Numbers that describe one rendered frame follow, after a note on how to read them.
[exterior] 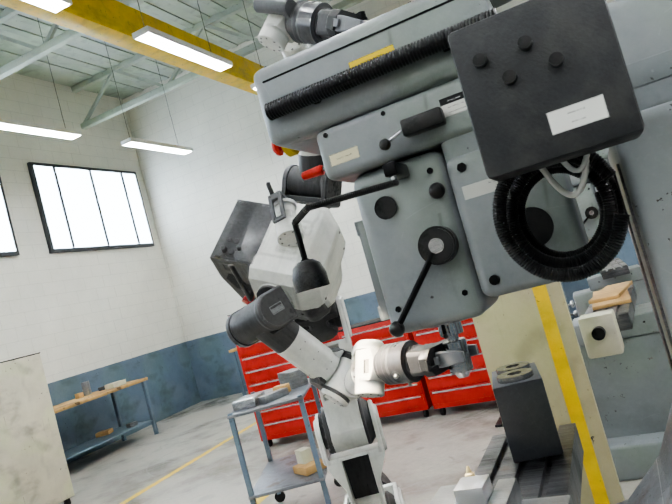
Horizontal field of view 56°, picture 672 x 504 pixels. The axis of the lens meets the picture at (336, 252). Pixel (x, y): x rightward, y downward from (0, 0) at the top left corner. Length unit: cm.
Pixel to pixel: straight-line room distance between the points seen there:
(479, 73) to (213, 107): 1159
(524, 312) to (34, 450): 547
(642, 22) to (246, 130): 1102
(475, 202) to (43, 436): 653
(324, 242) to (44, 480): 597
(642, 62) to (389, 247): 52
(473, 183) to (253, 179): 1076
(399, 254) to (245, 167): 1078
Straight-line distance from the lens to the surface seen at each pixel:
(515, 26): 91
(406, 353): 133
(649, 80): 115
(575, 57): 89
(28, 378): 731
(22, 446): 723
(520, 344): 303
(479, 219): 114
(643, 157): 102
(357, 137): 120
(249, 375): 686
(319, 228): 166
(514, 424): 165
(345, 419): 196
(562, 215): 112
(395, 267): 120
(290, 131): 125
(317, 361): 163
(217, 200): 1221
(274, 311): 155
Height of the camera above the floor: 143
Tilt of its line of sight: 3 degrees up
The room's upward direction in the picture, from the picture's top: 15 degrees counter-clockwise
